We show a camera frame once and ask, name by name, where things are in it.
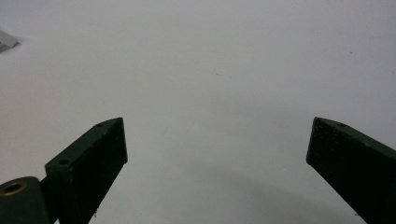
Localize grey flat card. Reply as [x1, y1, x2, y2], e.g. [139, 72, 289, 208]
[0, 30, 21, 53]

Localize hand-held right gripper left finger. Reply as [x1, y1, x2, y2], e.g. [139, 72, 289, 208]
[40, 117, 129, 224]

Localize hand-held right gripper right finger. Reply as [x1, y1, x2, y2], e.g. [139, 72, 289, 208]
[305, 117, 396, 224]

